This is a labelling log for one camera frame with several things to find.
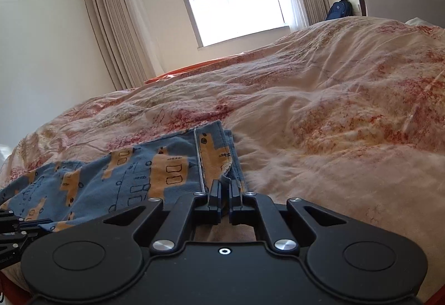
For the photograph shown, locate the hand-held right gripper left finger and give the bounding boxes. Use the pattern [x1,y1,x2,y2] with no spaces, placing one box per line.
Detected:
[103,179,223,254]

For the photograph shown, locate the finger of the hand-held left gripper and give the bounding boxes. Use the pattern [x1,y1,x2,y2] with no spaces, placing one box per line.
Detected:
[0,209,53,234]

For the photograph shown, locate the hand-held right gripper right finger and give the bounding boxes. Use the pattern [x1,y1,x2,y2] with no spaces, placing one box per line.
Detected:
[228,179,348,253]

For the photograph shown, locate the blue printed pants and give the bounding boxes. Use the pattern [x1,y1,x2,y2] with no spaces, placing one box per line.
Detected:
[0,120,251,232]

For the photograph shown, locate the floral pink blanket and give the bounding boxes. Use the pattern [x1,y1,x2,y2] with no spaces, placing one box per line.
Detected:
[0,16,445,293]

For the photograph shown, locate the beige pleated curtain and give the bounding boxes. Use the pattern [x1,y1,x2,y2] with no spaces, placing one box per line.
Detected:
[79,0,168,92]

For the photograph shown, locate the blue backpack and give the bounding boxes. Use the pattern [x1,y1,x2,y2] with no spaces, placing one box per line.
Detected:
[325,0,354,21]

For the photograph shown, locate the white pillow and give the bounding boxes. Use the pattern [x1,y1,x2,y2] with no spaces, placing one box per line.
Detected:
[405,17,445,29]

